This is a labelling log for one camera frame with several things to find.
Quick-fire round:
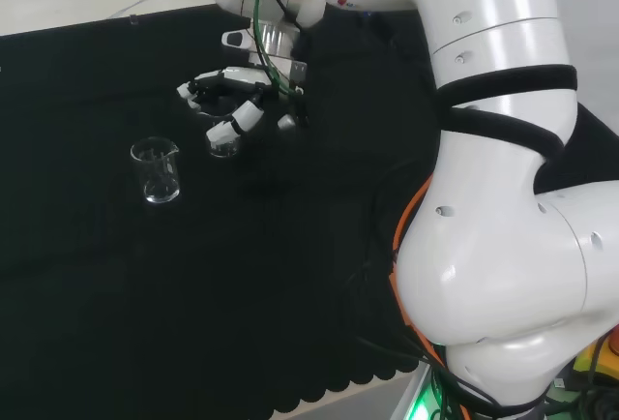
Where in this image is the black bench cloth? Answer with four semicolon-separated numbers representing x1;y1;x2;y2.
0;1;619;415

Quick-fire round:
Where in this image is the small clear glass beaker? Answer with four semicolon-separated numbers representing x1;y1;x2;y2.
196;94;242;159

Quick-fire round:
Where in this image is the green cable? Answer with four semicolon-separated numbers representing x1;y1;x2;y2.
250;0;310;98

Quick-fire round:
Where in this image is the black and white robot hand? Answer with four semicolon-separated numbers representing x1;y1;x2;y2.
175;59;310;146

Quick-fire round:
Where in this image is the orange cable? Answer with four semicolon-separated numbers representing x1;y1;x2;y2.
388;173;449;361

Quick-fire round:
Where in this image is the yellow stop button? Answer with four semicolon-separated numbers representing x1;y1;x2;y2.
572;325;619;388

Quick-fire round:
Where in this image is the clear glass beaker with spout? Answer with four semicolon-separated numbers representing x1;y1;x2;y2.
129;135;182;205

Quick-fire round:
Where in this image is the white power strip cable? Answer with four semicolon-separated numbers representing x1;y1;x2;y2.
106;0;157;19

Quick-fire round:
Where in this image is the black cable bundle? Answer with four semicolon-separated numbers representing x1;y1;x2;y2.
339;158;449;368

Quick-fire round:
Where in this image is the white wrist camera shell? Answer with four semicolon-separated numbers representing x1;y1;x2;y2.
221;29;253;52

